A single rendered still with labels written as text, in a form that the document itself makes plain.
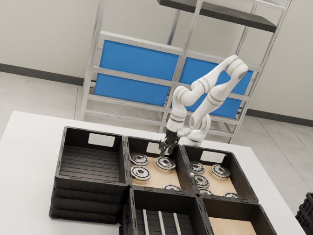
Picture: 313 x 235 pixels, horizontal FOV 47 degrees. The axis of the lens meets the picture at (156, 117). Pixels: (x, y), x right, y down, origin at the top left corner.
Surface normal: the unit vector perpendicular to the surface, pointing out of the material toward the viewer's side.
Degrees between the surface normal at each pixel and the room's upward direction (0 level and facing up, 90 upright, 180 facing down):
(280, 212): 0
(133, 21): 90
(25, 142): 0
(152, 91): 90
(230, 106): 90
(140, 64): 90
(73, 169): 0
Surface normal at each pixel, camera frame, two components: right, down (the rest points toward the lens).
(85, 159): 0.26, -0.86
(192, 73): 0.14, 0.49
